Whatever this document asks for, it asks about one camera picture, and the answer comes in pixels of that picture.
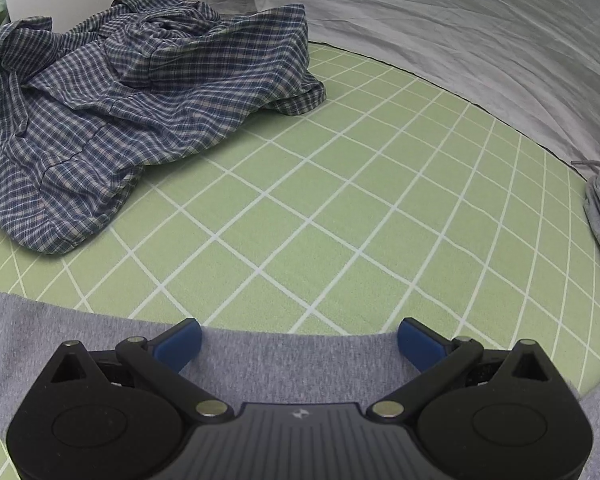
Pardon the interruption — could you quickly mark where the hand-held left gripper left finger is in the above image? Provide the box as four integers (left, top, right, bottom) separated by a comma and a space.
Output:
44, 318, 232, 417

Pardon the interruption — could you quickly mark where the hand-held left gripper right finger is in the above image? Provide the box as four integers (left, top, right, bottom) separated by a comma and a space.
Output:
366, 317, 552, 417

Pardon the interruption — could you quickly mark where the grey zip hoodie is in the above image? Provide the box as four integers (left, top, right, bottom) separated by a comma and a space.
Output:
0, 160, 600, 480

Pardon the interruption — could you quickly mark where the green grid bed sheet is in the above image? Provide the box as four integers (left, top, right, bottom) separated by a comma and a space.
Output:
0, 42, 600, 480

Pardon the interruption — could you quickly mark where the blue plaid shirt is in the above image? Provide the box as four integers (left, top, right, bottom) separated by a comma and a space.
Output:
0, 0, 327, 257

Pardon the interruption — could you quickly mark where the grey carrot print sheet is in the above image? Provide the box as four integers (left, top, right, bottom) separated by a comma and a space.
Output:
190, 0, 600, 183

